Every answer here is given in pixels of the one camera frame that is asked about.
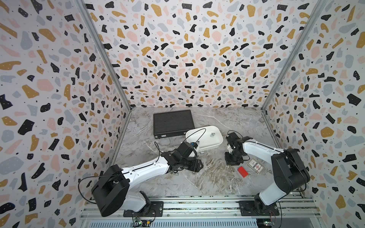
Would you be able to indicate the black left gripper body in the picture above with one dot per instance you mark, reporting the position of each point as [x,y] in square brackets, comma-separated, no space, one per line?
[192,165]

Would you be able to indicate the white plastic storage box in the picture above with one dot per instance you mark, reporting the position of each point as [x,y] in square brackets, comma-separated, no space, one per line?
[202,138]

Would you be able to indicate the aluminium corner post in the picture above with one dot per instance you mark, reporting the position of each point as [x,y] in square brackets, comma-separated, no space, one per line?
[296,49]
[101,50]

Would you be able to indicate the aluminium corner post left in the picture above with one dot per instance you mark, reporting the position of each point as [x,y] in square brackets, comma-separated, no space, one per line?
[101,50]

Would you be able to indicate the aluminium corner post right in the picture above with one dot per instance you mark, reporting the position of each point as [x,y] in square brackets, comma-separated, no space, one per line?
[296,49]

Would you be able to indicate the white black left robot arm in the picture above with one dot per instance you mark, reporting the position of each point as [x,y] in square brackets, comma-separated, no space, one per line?
[113,190]

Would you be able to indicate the small printed card box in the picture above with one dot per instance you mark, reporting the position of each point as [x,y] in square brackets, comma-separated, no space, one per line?
[255,165]

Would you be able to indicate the black ribbed tool case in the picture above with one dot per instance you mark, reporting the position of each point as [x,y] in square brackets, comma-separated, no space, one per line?
[171,124]

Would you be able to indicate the red plastic block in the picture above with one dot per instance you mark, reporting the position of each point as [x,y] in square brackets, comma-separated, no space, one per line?
[242,172]

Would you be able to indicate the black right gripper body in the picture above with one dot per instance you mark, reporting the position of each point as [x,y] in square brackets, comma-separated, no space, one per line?
[231,158]

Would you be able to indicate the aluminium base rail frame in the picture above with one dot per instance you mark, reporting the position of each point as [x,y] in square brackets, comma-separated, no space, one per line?
[293,211]

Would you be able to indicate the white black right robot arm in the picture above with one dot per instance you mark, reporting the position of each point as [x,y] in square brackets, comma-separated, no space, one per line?
[289,172]

